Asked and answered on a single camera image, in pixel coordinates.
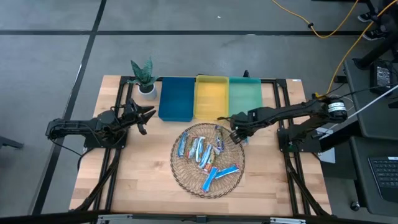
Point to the yellow plastic bin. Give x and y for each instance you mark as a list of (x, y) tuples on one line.
[(211, 98)]

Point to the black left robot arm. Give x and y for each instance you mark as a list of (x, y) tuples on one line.
[(71, 127)]

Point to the green snake plant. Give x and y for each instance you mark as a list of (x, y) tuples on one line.
[(143, 73)]

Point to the red chocolate granola bar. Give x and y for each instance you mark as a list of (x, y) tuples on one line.
[(211, 161)]

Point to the white rod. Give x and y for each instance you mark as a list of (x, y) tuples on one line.
[(373, 104)]

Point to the green plastic bin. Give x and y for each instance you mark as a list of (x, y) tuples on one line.
[(245, 93)]

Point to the small black post mount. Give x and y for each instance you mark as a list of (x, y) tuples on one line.
[(246, 74)]

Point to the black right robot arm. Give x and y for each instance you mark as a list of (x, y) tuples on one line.
[(295, 110)]

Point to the dark grey desk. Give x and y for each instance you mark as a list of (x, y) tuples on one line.
[(382, 124)]

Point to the black aluminium table frame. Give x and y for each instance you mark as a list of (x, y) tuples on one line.
[(277, 93)]

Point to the black keyboard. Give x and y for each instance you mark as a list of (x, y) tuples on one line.
[(385, 177)]

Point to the round woven mat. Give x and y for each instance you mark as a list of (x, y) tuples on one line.
[(189, 177)]

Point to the blue plastic bin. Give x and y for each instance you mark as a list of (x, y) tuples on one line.
[(176, 98)]

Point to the black chair base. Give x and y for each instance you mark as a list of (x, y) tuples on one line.
[(373, 54)]

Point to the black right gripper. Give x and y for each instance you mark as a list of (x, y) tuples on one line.
[(242, 122)]

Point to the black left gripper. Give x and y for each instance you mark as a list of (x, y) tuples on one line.
[(130, 115)]

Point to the grey chair leg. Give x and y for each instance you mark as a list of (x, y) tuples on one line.
[(11, 143)]

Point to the black desk with keyboard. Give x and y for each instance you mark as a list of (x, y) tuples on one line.
[(360, 174)]

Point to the blue granola bar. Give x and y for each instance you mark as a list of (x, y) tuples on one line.
[(227, 171)]

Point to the black crossbar with silver brackets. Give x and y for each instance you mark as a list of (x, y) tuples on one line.
[(62, 217)]

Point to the white plant pot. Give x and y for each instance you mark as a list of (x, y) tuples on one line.
[(147, 93)]

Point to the black caster wheel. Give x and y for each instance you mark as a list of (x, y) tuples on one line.
[(355, 206)]

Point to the black power adapter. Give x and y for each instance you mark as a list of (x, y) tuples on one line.
[(382, 77)]

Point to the person's shoe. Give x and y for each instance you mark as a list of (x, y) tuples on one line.
[(367, 17), (374, 35)]

